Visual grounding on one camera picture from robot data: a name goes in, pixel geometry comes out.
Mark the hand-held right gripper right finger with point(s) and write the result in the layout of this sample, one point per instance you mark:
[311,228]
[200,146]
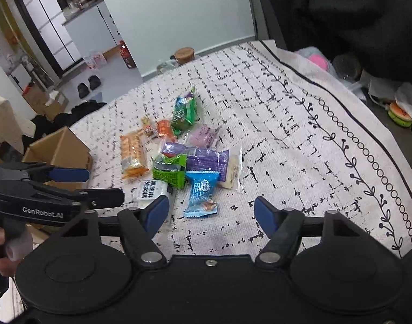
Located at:
[264,211]

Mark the pale purple snack packet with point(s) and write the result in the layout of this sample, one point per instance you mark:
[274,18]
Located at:
[202,136]

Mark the pink grey plush toy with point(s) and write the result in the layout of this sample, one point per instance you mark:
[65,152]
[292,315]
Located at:
[316,58]

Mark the person's left hand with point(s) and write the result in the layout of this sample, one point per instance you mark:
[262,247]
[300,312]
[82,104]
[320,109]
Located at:
[3,267]

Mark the orange cracker packet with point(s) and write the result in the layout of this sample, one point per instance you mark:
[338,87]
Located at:
[133,155]

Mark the small yellow peanut packet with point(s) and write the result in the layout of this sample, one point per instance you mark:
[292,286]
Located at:
[147,125]

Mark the brown cardboard box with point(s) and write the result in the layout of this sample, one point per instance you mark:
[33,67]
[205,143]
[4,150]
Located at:
[59,150]

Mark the white black-print snack packet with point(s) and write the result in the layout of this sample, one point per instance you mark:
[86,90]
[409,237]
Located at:
[151,189]

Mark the stacked cardboard boxes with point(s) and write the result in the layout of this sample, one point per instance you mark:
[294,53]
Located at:
[44,100]

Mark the pink plastic bag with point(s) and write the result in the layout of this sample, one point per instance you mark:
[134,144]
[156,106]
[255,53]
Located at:
[95,60]

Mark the white black-patterned tablecloth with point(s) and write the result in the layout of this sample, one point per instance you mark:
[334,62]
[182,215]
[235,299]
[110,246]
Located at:
[310,148]

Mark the cork lid jar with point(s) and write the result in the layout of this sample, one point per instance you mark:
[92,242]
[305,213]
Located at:
[184,55]

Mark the green blue candy packet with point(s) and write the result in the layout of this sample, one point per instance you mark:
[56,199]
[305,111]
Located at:
[185,102]

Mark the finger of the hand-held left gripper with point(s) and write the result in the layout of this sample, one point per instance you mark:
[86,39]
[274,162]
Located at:
[104,197]
[70,174]

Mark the beige perforated board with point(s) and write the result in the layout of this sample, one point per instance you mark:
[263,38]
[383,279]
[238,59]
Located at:
[7,121]

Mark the black shoe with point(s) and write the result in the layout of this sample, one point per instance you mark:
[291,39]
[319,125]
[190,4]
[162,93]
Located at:
[82,89]
[95,82]

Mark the small orange snack packet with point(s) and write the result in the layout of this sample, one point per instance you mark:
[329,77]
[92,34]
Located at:
[165,130]

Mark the lime green snack packet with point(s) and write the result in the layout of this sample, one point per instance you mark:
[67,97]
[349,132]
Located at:
[168,172]

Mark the white plastic bag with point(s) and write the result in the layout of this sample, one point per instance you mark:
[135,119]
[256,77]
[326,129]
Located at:
[409,99]

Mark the fruit slice toy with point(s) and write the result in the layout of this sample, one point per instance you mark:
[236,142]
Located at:
[399,114]

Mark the dark cloth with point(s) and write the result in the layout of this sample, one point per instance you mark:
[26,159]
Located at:
[347,10]

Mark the clear white pastry packet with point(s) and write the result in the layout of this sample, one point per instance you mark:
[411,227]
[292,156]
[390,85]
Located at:
[231,168]

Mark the black clothing pile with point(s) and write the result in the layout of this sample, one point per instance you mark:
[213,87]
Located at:
[77,113]

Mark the light blue snack packet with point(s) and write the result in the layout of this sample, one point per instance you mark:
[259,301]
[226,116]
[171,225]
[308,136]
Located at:
[200,194]

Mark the black framed sliding door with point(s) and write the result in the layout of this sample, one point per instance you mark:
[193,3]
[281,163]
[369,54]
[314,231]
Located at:
[45,23]

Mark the clear glass jar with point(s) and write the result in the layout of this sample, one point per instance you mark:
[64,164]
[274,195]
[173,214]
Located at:
[164,66]

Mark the clear glass cup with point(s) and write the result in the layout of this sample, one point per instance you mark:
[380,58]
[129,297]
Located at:
[346,65]

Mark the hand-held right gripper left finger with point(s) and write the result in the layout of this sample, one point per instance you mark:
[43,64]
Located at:
[159,210]

